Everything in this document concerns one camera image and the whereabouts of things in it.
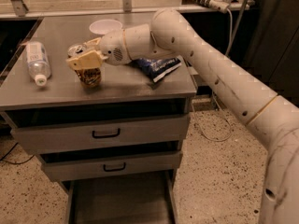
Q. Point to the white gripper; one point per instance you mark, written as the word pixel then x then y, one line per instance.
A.
pixel 112 48

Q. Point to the orange soda can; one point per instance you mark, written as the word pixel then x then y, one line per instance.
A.
pixel 89 78

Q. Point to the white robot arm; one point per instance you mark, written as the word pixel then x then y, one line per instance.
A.
pixel 272 119

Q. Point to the grey top drawer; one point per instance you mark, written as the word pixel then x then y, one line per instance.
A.
pixel 74 128

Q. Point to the grey drawer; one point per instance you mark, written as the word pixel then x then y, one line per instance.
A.
pixel 74 128
pixel 145 198
pixel 109 161

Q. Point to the grey drawer cabinet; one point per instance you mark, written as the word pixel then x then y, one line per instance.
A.
pixel 20 96

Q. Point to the grey middle drawer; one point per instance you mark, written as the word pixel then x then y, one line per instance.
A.
pixel 109 161

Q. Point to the grey bottom drawer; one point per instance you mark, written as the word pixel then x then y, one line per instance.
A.
pixel 145 198

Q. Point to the white ceramic bowl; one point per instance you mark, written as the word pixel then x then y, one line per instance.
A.
pixel 102 27

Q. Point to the clear plastic water bottle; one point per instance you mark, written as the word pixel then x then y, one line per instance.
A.
pixel 38 63

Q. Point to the blue chip bag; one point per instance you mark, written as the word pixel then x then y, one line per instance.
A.
pixel 157 69

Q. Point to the dark cabinet on right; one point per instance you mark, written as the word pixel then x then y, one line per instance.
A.
pixel 267 45

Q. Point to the metal shelf rail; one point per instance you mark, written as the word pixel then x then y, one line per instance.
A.
pixel 93 8

